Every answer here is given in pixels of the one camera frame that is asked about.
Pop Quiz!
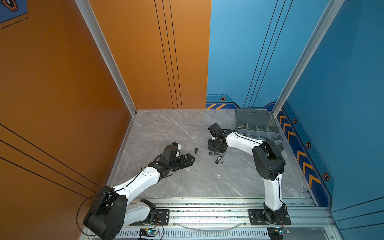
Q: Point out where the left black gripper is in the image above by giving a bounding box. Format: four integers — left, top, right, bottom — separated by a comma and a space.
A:
168, 153, 196, 172

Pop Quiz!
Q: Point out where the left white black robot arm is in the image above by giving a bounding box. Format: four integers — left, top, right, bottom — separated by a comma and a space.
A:
83, 143, 196, 240

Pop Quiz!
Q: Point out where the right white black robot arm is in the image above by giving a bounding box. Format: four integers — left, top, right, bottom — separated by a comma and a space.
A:
208, 123, 288, 225

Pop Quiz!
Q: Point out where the grey compartment organizer box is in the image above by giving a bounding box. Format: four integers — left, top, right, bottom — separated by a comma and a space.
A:
235, 109, 284, 151

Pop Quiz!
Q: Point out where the left green circuit board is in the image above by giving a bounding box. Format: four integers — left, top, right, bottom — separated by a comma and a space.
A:
138, 228, 160, 240

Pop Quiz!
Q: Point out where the green circuit board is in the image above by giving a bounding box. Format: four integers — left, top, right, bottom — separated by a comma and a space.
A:
138, 228, 160, 240
267, 228, 291, 240

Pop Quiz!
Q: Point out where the right green circuit board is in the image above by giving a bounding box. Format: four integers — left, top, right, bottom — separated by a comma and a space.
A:
267, 228, 291, 240

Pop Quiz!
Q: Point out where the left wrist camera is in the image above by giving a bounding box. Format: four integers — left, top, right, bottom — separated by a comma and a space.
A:
172, 142, 181, 150

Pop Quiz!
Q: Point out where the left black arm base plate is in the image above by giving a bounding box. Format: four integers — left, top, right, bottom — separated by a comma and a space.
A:
131, 209, 170, 226

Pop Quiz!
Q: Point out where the aluminium rail frame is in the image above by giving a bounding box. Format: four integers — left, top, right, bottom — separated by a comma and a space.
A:
78, 196, 344, 240

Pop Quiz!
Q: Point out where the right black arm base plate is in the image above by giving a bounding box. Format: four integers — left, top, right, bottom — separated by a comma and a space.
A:
248, 207, 292, 226

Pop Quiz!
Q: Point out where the clear curved cable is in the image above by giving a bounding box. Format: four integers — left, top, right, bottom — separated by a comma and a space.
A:
170, 220, 248, 232

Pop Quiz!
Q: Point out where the right aluminium corner post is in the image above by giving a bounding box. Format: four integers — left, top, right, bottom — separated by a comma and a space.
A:
272, 0, 345, 117

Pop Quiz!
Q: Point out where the aluminium corner post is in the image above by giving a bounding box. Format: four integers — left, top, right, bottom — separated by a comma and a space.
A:
75, 0, 137, 118
272, 0, 345, 117

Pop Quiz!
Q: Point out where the left aluminium corner post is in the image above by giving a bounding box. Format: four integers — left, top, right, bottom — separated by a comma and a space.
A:
75, 0, 137, 118

